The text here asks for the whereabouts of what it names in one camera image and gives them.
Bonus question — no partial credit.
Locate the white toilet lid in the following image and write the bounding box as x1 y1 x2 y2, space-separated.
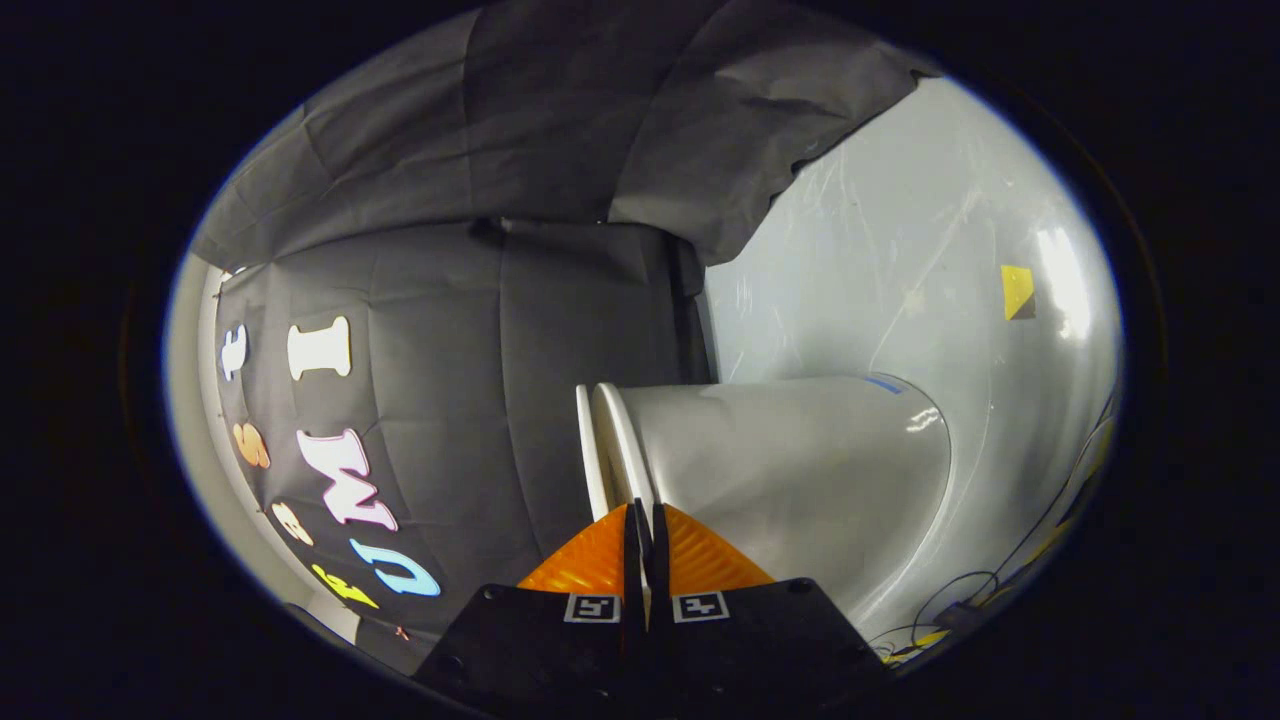
575 383 653 631

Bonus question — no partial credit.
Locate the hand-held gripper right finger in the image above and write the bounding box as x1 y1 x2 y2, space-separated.
648 502 893 719

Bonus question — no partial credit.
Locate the black cable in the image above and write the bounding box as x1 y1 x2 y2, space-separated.
868 390 1119 661

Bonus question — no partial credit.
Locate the black backdrop cloth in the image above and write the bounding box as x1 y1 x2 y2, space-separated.
190 0 943 663

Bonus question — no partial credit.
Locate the white toilet bowl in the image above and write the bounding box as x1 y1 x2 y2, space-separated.
618 374 953 641

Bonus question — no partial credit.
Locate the yellow floor sticker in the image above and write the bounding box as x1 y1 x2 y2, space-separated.
1001 264 1037 322

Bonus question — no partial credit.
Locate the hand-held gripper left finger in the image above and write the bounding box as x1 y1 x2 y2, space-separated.
413 500 649 719

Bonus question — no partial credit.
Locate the white toilet seat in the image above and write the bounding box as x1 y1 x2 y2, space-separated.
596 382 659 517

